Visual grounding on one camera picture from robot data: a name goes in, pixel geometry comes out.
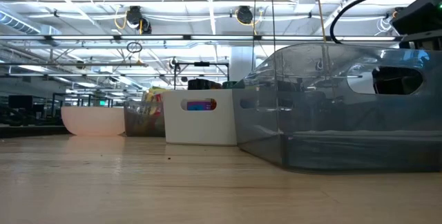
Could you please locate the grey translucent plastic bin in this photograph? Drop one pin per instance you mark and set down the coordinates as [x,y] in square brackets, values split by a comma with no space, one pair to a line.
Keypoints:
[328,113]
[143,123]

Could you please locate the black metal frame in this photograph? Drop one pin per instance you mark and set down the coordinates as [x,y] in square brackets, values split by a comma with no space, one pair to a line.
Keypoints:
[202,64]

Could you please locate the pink translucent bowl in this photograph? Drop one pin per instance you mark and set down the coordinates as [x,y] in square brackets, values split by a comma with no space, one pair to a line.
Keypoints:
[93,120]

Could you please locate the green shrimp ramen packet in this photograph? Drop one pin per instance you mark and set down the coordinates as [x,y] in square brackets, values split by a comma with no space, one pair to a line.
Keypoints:
[157,89]

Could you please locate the yellow chicken ramen packet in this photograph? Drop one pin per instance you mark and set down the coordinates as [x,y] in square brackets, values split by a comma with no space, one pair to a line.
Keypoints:
[150,96]

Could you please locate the orange candy packet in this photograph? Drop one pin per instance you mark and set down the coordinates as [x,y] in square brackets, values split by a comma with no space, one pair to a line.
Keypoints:
[213,104]

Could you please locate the green-capped herb spice jar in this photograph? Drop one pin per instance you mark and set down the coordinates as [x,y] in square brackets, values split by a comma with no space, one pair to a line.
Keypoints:
[233,84]

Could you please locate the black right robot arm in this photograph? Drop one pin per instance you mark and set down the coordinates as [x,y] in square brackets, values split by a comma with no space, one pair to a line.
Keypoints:
[421,13]

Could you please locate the white plastic bin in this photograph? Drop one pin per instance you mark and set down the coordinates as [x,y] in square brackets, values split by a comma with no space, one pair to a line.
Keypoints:
[200,127]

